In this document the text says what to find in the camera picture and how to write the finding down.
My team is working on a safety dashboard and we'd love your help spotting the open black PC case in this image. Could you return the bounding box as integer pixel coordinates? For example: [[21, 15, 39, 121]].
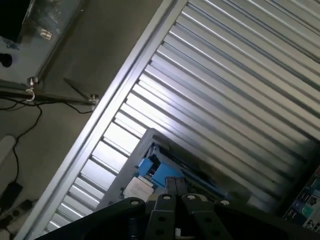
[[281, 165, 320, 230]]

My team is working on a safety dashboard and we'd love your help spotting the glass-topped desk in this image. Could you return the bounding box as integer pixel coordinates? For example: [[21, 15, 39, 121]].
[[0, 0, 90, 85]]

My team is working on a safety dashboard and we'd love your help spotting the black power adapter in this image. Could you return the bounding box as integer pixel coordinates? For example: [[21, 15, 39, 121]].
[[0, 182, 24, 210]]

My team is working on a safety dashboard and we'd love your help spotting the white power strip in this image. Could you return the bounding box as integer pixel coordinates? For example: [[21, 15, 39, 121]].
[[0, 134, 17, 166]]

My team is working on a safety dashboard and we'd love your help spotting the grey parts rack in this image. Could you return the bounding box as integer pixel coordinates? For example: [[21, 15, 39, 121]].
[[98, 127, 254, 211]]

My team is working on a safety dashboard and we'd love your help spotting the metal support rod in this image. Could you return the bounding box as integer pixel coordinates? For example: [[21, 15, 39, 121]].
[[0, 77, 100, 111]]

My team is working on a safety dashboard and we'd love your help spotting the grey power strip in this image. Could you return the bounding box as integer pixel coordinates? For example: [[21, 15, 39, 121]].
[[0, 199, 38, 235]]

